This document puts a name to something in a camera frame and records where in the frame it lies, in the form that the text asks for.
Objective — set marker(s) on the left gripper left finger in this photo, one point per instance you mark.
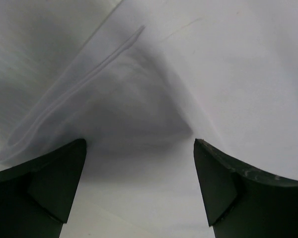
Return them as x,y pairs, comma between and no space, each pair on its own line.
36,197

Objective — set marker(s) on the white t shirt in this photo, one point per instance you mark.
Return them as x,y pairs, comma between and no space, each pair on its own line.
140,80

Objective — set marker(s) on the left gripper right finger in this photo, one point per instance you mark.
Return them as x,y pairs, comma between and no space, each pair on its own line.
242,201

